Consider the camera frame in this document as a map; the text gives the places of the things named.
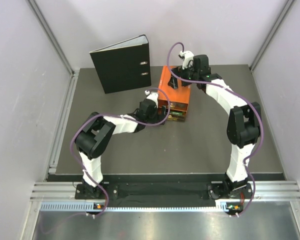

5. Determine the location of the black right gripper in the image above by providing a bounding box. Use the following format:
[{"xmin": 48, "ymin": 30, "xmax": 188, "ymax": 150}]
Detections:
[{"xmin": 168, "ymin": 62, "xmax": 199, "ymax": 91}]

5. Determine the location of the orange plastic box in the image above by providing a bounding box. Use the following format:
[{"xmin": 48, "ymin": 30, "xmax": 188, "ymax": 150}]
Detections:
[{"xmin": 154, "ymin": 65, "xmax": 192, "ymax": 123}]

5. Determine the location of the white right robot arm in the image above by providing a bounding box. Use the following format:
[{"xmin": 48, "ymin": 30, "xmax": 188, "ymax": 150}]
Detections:
[{"xmin": 168, "ymin": 50, "xmax": 263, "ymax": 199}]

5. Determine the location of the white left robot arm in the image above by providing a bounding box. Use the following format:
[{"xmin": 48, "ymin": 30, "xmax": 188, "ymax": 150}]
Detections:
[{"xmin": 69, "ymin": 88, "xmax": 171, "ymax": 199}]

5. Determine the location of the upper clear drawer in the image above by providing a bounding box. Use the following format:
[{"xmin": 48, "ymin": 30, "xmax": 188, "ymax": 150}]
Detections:
[{"xmin": 169, "ymin": 101, "xmax": 188, "ymax": 111}]

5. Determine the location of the black lever arch binder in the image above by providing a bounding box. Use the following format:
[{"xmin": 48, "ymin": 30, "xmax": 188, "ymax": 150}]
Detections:
[{"xmin": 89, "ymin": 34, "xmax": 152, "ymax": 94}]

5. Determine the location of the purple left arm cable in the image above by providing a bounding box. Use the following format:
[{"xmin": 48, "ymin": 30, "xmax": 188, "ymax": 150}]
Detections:
[{"xmin": 69, "ymin": 87, "xmax": 171, "ymax": 219}]

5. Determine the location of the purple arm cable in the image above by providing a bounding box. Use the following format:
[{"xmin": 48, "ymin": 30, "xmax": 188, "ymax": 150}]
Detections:
[
  {"xmin": 69, "ymin": 87, "xmax": 171, "ymax": 219},
  {"xmin": 166, "ymin": 41, "xmax": 265, "ymax": 218}
]

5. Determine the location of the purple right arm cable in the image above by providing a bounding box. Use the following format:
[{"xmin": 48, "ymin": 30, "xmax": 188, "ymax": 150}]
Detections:
[{"xmin": 166, "ymin": 41, "xmax": 265, "ymax": 218}]

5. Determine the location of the slotted cable duct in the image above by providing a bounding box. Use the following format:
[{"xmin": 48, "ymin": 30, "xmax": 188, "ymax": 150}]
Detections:
[{"xmin": 39, "ymin": 199, "xmax": 231, "ymax": 213}]

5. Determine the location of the aluminium frame rail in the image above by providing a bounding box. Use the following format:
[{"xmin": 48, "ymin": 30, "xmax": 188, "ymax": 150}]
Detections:
[{"xmin": 30, "ymin": 180, "xmax": 300, "ymax": 202}]

